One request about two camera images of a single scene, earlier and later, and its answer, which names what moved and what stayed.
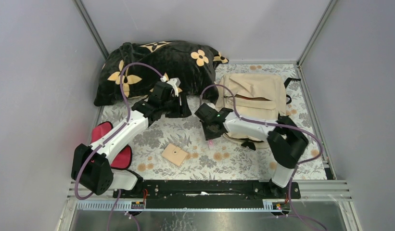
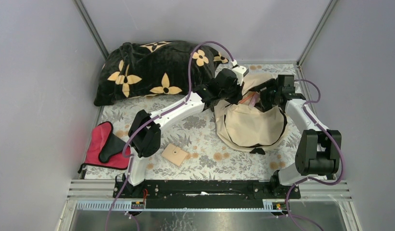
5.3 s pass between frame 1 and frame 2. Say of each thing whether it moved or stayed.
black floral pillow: stayed
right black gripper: moved
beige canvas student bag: stayed
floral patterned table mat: stayed
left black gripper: moved
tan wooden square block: stayed
